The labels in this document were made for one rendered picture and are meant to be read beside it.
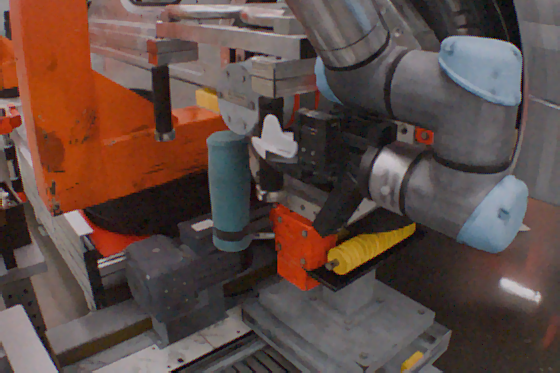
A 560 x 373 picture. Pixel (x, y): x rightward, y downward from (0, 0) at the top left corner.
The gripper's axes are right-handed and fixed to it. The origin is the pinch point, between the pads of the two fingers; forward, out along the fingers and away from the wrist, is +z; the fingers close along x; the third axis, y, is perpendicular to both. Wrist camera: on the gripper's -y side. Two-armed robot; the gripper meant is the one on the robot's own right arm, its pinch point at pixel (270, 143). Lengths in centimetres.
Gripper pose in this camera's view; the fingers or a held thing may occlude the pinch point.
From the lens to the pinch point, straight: 65.0
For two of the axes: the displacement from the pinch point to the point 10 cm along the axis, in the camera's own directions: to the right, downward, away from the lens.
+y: 0.0, -9.3, -3.7
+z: -6.4, -2.9, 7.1
